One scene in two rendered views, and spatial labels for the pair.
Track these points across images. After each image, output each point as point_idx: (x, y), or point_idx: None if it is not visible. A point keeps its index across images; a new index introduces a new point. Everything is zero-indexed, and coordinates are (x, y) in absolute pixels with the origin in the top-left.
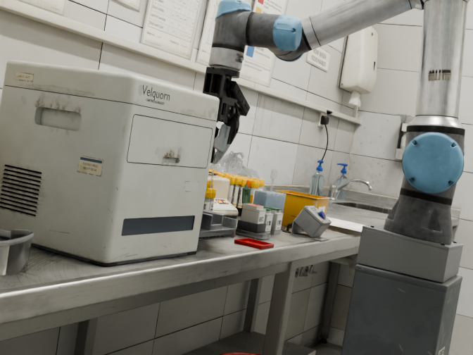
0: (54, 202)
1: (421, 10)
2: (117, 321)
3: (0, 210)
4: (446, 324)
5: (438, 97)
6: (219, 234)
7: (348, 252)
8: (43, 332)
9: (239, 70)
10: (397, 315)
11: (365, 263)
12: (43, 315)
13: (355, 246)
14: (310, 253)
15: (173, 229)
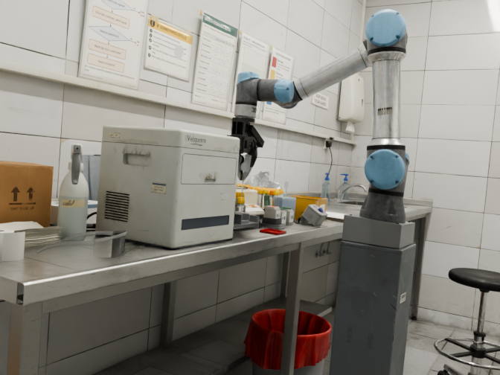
0: (138, 212)
1: None
2: (190, 292)
3: (105, 220)
4: (405, 277)
5: (385, 126)
6: (247, 227)
7: None
8: (140, 301)
9: (254, 117)
10: (370, 272)
11: (347, 239)
12: (135, 280)
13: None
14: (313, 236)
15: (215, 224)
